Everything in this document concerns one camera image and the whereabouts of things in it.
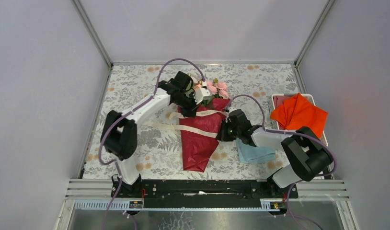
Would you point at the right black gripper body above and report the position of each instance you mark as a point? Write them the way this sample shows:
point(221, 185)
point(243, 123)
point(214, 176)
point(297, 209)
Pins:
point(229, 132)

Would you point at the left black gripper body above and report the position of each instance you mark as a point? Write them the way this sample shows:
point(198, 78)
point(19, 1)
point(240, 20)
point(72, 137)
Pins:
point(186, 102)

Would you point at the cream ribbon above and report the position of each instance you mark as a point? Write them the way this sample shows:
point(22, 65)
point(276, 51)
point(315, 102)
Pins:
point(170, 126)

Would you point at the pink fake flower bunch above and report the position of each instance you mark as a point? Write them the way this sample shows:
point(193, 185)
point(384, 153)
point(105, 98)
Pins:
point(218, 89)

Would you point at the dark red wrapping paper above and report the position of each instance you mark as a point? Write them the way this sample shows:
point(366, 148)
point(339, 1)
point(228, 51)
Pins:
point(197, 149)

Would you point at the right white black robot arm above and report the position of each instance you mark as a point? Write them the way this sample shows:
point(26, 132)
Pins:
point(307, 155)

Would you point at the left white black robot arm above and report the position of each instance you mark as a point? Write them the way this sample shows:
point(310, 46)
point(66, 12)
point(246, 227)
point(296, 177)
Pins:
point(120, 131)

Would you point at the light blue folded cloth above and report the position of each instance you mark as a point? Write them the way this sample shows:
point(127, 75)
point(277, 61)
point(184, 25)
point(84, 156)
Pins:
point(254, 155)

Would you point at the white plastic basket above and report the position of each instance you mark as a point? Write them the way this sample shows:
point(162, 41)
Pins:
point(277, 98)

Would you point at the orange cloth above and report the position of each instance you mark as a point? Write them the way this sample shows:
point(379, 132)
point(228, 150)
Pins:
point(301, 111)

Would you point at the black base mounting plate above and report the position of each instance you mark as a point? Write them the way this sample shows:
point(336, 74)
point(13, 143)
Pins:
point(203, 193)

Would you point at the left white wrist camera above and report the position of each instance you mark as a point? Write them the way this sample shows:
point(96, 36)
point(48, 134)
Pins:
point(202, 92)

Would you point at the aluminium front rail frame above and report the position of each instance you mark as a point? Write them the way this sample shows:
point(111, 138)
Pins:
point(96, 194)

